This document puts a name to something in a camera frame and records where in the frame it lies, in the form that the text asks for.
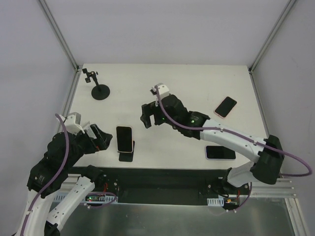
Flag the black folding phone stand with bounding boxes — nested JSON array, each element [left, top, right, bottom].
[[119, 141, 135, 163]]

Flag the white slotted cable duct right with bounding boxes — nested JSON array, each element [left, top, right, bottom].
[[207, 198, 224, 207]]

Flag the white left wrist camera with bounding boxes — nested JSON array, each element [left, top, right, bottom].
[[62, 112, 90, 135]]

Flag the aluminium frame post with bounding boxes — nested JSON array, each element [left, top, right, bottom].
[[249, 0, 298, 75], [37, 0, 80, 72]]

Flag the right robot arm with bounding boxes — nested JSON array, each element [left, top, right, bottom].
[[140, 95, 284, 194]]

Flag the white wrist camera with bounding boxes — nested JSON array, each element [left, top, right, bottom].
[[150, 83, 170, 99], [62, 112, 90, 135]]

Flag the aluminium frame post left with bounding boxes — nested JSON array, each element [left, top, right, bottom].
[[37, 0, 80, 72]]

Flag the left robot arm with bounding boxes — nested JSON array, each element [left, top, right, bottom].
[[16, 124, 113, 236]]

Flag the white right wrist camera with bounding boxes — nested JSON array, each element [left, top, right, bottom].
[[150, 83, 170, 99]]

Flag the white slotted cable duct left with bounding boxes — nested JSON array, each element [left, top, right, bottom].
[[53, 193, 118, 205]]

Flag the lilac-cased phone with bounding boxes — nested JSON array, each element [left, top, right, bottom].
[[205, 146, 236, 160]]

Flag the beige-cased phone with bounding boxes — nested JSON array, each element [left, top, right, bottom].
[[116, 126, 133, 153]]

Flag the black round-base phone stand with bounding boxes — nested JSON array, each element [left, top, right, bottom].
[[82, 68, 110, 101]]

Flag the aluminium frame post right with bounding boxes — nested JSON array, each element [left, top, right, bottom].
[[249, 0, 298, 75]]

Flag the white slotted cable duct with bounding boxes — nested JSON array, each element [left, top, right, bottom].
[[53, 193, 118, 205], [207, 198, 224, 207]]

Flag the pink-cased phone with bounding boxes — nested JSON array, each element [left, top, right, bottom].
[[214, 96, 237, 118]]

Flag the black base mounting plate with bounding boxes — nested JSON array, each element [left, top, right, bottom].
[[95, 168, 249, 206]]

